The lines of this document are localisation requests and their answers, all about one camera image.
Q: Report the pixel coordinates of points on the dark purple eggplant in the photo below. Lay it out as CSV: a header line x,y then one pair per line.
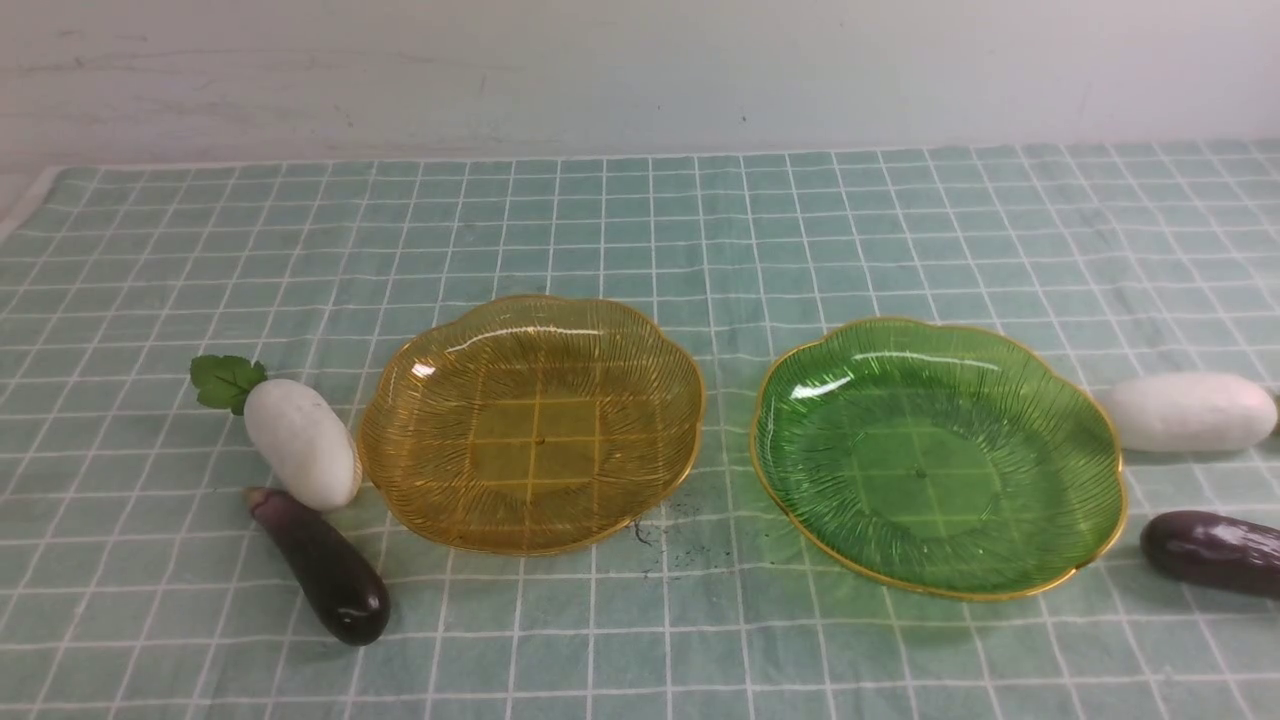
x,y
343,589
1214,551

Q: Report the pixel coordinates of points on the green checkered tablecloth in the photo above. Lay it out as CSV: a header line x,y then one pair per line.
x,y
136,586

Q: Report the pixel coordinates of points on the white radish with leaves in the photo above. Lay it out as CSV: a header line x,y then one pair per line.
x,y
307,447

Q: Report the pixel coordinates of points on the amber plastic plate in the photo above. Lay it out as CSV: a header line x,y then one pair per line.
x,y
532,425

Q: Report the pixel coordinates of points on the green plastic plate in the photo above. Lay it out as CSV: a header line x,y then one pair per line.
x,y
939,459

